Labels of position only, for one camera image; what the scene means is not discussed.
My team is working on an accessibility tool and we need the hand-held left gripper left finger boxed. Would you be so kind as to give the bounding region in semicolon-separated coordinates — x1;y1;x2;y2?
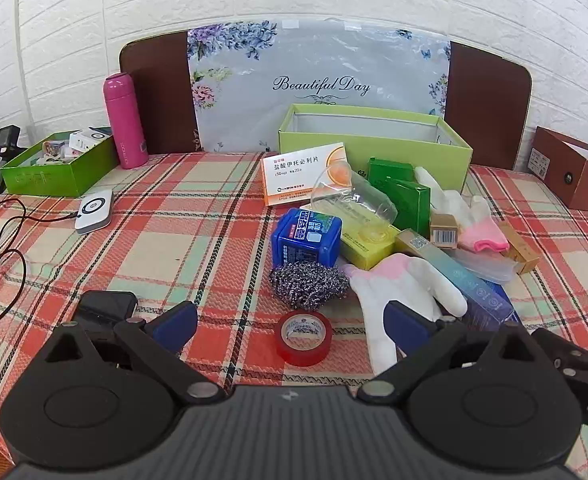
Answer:
44;301;229;406

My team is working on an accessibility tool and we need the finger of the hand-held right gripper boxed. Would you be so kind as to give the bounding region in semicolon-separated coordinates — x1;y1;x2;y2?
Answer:
531;327;588;359

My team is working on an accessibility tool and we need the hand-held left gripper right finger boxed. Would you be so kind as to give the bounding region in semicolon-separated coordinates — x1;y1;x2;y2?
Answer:
361;300;540;406

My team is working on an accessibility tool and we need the white glove pink cuff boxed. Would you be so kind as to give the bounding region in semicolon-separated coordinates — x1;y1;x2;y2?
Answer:
414;166;510;253
343;252;469;376

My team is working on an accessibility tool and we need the blue plastic box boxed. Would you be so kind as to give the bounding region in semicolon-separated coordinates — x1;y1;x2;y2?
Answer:
272;208;343;268

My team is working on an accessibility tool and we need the large light green box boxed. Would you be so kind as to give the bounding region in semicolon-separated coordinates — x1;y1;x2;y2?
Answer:
279;104;474;196

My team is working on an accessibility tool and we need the black phone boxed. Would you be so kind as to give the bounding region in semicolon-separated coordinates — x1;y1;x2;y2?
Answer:
71;290;138;346

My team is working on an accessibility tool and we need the long teal gold box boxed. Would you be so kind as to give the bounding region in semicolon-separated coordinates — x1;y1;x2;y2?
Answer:
394;228;517;333

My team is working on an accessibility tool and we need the yellow box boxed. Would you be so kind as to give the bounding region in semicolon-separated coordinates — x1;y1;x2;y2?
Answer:
339;225;399;271

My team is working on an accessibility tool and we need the plaid cloth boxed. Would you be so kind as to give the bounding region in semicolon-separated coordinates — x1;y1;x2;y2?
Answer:
0;152;588;466

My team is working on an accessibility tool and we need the small tan barcode box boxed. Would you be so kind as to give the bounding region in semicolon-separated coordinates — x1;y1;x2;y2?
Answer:
430;213;460;249

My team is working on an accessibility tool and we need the steel wool scrubber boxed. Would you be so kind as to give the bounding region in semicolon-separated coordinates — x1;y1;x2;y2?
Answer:
268;260;351;311

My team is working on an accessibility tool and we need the red tape roll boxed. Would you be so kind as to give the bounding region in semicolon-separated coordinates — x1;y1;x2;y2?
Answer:
274;310;332;367

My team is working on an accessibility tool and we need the dark green box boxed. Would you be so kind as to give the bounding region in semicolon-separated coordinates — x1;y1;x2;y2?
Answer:
384;177;432;238
367;157;415;186

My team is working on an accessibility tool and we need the clear plastic cup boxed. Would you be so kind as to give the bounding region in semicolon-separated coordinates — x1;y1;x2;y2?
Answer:
311;162;399;226

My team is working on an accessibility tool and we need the white remote control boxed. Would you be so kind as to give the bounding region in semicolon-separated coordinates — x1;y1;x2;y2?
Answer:
74;189;114;235

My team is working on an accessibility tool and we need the brown cardboard box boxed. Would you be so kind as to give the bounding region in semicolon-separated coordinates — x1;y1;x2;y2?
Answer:
528;126;588;209

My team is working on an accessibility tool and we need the orange white medicine box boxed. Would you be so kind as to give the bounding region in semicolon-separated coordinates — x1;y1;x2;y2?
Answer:
260;142;351;207

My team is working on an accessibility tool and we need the small green tray box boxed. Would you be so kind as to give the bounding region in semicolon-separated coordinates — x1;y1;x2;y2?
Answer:
1;127;119;197

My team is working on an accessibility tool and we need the white small box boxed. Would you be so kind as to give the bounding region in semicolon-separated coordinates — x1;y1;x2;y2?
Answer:
68;128;114;157

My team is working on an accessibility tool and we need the small printed packet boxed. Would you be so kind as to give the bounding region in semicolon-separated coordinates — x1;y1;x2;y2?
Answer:
40;140;74;166

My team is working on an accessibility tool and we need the pink thermos bottle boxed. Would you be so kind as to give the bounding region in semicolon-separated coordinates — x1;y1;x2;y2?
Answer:
102;73;149;170

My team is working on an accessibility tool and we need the dark wooden chair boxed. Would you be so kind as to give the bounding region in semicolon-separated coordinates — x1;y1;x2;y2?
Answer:
120;30;532;171

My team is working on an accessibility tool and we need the black device on stand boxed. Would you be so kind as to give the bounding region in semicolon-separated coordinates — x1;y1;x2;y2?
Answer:
0;126;27;196

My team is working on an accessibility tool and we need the floral plastic sheet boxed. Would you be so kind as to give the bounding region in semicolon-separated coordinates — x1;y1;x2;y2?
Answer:
187;22;451;153

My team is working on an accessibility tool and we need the black cable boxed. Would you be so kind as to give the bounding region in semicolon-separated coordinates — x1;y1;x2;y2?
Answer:
0;195;79;341

